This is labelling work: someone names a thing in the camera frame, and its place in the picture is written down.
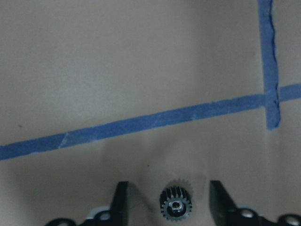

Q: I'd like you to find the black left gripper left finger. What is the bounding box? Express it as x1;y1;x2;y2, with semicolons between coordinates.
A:
110;181;129;226

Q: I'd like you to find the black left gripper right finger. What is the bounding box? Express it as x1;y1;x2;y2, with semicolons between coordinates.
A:
209;180;238;226

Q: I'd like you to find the small black bearing gear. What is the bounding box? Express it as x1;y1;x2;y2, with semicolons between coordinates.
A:
159;186;192;222

